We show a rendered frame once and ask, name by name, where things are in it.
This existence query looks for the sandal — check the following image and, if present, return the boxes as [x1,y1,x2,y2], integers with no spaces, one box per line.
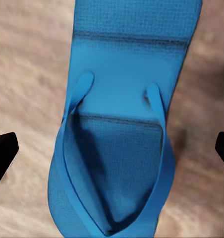
[47,0,203,238]

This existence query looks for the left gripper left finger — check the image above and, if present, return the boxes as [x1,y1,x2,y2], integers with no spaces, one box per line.
[0,132,19,180]

